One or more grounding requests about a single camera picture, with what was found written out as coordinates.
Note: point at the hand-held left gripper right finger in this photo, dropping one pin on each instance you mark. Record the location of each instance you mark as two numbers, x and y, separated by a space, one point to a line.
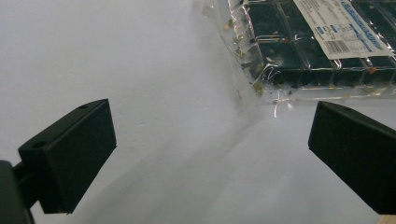
355 146

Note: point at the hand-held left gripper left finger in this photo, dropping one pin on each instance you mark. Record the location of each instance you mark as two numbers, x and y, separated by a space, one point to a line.
71 155

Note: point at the clear packet of dark squares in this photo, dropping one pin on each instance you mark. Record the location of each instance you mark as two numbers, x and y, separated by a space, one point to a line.
280 53

